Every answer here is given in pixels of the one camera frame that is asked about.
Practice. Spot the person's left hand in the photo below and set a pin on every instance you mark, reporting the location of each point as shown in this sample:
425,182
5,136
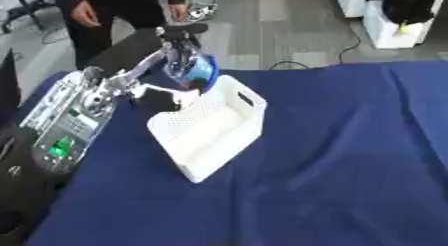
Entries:
178,12

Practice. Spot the person's right hand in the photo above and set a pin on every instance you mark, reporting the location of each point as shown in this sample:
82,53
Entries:
84,15

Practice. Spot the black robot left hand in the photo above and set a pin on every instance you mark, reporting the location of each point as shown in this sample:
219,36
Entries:
158,100

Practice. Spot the blue plastic object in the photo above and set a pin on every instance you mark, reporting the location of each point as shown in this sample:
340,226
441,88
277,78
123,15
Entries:
198,70

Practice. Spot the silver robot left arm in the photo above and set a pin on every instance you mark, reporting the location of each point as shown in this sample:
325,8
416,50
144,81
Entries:
65,123

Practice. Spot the silver metal device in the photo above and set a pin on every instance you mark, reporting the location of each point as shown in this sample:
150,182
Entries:
202,10

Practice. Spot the person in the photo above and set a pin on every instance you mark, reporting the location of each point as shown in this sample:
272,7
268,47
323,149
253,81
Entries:
111,10

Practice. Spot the white perforated plastic basket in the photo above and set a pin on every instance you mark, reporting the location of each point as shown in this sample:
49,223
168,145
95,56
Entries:
210,133

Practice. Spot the black chair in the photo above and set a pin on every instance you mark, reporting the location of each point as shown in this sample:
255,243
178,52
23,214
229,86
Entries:
23,8

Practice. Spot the white furniture panel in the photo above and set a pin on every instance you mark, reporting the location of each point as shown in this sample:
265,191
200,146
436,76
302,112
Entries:
356,1

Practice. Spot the white cabinet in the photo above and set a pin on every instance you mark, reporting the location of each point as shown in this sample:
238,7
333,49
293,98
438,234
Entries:
396,33

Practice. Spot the black bag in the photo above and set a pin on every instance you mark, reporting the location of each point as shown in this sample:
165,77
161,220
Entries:
411,5

